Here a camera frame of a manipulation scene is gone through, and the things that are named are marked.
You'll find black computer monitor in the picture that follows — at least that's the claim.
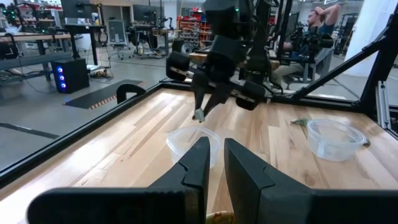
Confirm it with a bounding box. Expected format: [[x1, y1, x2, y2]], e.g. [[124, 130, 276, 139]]
[[132, 4, 159, 23], [60, 0, 95, 19]]

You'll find black metal table frame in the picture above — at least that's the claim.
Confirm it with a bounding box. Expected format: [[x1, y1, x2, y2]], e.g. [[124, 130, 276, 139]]
[[0, 2, 398, 187]]

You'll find black frame bracket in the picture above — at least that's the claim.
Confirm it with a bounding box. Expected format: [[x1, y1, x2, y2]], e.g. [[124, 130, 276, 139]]
[[116, 83, 147, 105]]

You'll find wooden top workbench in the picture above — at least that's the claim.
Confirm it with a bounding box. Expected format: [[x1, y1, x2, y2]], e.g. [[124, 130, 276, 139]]
[[0, 30, 73, 82]]

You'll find grey office chair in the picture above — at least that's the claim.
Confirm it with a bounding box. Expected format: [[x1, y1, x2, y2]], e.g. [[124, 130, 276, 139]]
[[107, 19, 132, 60]]

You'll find black desk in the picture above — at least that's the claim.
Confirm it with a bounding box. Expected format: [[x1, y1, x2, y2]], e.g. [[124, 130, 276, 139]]
[[63, 24, 107, 67]]

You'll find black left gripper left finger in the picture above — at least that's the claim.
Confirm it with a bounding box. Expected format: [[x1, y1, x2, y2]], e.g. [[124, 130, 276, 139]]
[[27, 136, 211, 224]]

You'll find person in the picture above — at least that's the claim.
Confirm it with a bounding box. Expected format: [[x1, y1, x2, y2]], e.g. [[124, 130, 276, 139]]
[[270, 3, 342, 88]]

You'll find black striped floor mat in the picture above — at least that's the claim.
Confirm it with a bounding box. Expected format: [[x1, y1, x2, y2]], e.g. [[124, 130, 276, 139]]
[[63, 78, 147, 110]]

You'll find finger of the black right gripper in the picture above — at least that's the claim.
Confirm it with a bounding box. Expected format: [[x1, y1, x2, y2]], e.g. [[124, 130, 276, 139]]
[[190, 72, 210, 110], [202, 83, 233, 116]]

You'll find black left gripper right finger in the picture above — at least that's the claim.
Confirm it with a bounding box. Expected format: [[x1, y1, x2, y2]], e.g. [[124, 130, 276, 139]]
[[223, 138, 398, 224]]

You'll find silver aluminium rail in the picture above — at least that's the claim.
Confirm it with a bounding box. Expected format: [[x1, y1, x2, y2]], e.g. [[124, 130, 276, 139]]
[[374, 80, 393, 130]]

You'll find clear plastic bowl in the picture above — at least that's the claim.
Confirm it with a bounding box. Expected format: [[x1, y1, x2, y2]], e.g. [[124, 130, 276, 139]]
[[307, 119, 368, 162], [165, 126, 221, 169]]

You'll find black computer tower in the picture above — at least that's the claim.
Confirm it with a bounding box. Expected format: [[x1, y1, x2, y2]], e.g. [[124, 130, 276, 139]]
[[50, 57, 90, 94]]

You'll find red storage shelving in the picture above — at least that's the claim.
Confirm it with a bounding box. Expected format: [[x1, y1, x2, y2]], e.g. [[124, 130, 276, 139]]
[[176, 11, 213, 48]]

